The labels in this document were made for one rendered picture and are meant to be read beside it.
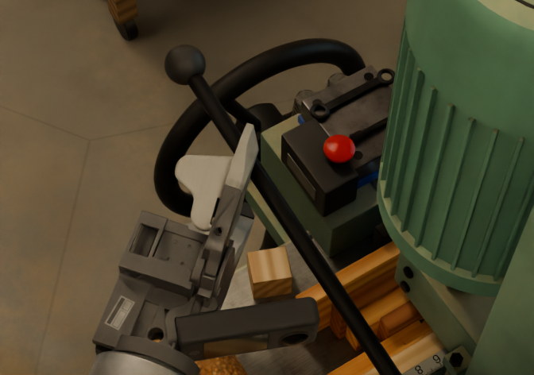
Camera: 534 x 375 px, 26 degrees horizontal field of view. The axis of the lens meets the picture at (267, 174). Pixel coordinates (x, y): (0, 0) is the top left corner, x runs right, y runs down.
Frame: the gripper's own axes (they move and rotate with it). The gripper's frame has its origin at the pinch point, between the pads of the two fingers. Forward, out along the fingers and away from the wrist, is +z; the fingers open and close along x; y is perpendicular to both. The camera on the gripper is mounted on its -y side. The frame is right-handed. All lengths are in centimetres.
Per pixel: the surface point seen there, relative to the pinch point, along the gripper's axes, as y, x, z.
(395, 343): -16.1, 14.8, -6.0
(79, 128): 53, 116, 55
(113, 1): 54, 103, 78
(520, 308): -22.4, -15.3, -12.1
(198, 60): 6.9, -7.0, 4.3
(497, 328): -21.9, -10.0, -11.8
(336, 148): -5.4, 7.6, 8.2
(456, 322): -20.3, 5.5, -5.9
